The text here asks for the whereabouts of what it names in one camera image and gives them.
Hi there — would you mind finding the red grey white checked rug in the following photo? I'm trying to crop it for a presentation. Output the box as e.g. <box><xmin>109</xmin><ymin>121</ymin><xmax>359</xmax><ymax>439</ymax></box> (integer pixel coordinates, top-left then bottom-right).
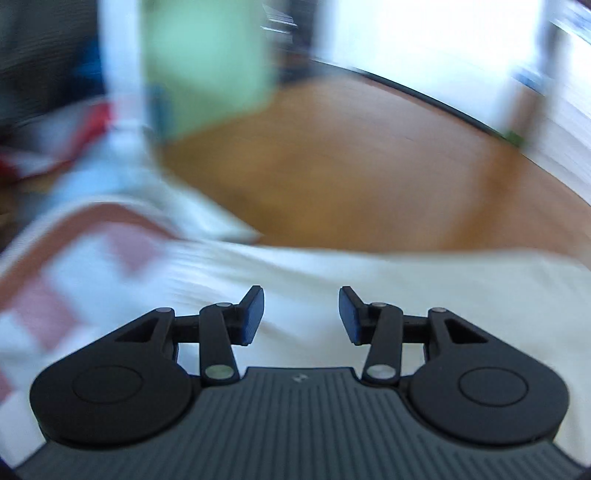
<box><xmin>1</xmin><ymin>98</ymin><xmax>259</xmax><ymax>467</ymax></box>

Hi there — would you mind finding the white fleece garment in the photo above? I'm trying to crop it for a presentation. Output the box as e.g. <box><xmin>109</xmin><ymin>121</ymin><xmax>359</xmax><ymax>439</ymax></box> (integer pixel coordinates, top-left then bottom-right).
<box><xmin>87</xmin><ymin>239</ymin><xmax>591</xmax><ymax>462</ymax></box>

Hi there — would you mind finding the light green box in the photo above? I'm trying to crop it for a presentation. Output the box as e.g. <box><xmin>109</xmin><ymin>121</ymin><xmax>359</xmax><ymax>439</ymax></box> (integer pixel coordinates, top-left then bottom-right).
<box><xmin>141</xmin><ymin>1</ymin><xmax>276</xmax><ymax>141</ymax></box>

